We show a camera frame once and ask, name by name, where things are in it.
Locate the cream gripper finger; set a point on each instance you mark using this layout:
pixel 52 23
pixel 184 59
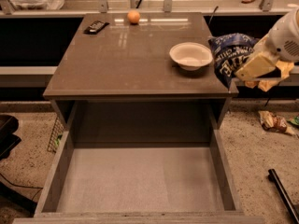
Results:
pixel 257 65

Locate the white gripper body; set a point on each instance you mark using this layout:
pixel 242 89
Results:
pixel 281 44

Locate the blue chip bag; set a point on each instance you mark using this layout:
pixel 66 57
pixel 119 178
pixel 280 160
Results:
pixel 230 52

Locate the brown snack bag on floor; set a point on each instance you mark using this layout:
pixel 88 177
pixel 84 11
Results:
pixel 275 123

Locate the open grey top drawer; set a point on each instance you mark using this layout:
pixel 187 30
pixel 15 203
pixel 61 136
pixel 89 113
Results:
pixel 140 163

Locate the yellow cloth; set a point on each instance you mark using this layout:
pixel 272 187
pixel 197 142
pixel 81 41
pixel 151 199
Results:
pixel 272 79

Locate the green wrapper on floor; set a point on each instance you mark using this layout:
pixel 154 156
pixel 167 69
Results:
pixel 294 121

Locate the white paper bowl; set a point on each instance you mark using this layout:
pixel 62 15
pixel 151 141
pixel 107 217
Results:
pixel 191 56

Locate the black pole on floor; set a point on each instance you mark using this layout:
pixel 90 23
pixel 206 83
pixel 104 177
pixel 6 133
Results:
pixel 293 209

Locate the orange fruit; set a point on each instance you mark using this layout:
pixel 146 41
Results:
pixel 133 16

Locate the grey cabinet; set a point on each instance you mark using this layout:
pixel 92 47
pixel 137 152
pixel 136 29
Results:
pixel 122 87

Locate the black snack bar wrapper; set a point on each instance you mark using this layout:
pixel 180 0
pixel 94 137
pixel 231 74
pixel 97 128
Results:
pixel 95 27

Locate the wire mesh basket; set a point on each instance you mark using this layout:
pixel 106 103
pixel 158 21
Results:
pixel 55 136

